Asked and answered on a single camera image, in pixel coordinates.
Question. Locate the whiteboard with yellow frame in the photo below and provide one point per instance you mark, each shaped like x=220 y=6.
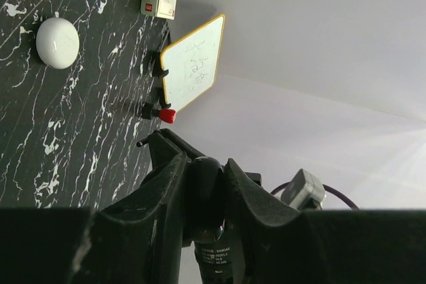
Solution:
x=192 y=63

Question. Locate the white earbud charging case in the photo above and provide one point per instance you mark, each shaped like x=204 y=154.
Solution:
x=57 y=43

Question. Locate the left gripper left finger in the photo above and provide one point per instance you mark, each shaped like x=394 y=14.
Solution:
x=136 y=240

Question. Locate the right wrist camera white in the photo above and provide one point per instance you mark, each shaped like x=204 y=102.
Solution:
x=304 y=192

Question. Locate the red emergency stop button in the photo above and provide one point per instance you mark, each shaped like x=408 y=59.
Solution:
x=166 y=115

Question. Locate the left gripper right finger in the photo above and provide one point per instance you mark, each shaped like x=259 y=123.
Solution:
x=273 y=243

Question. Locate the black earbud charging case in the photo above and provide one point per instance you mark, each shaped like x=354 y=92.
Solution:
x=204 y=200

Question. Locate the small white box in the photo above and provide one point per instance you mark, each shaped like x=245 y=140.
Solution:
x=164 y=9

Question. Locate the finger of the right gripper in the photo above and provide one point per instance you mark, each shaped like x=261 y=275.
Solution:
x=164 y=144

